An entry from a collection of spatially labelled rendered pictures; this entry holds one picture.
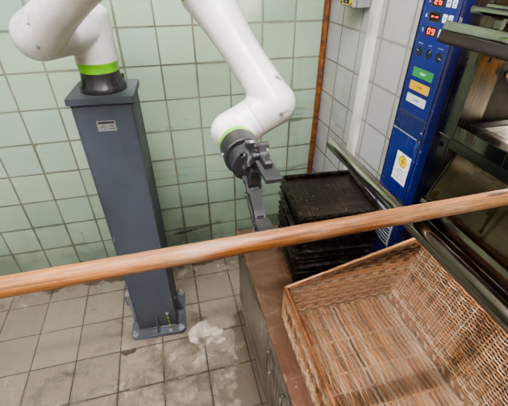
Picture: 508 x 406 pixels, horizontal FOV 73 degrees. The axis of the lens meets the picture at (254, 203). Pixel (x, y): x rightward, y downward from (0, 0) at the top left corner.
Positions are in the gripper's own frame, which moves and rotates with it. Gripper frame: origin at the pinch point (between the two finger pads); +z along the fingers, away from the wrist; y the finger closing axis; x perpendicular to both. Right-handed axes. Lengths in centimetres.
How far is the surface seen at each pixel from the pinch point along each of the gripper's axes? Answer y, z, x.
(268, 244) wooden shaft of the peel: -1.2, 9.9, 3.4
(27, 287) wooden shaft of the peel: -0.9, 9.8, 37.0
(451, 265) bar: 1.0, 18.9, -23.2
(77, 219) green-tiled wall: 77, -115, 69
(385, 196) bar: 1.0, -0.3, -23.5
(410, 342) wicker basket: 59, 0, -47
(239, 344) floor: 119, -49, -3
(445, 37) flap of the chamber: -23, -22, -46
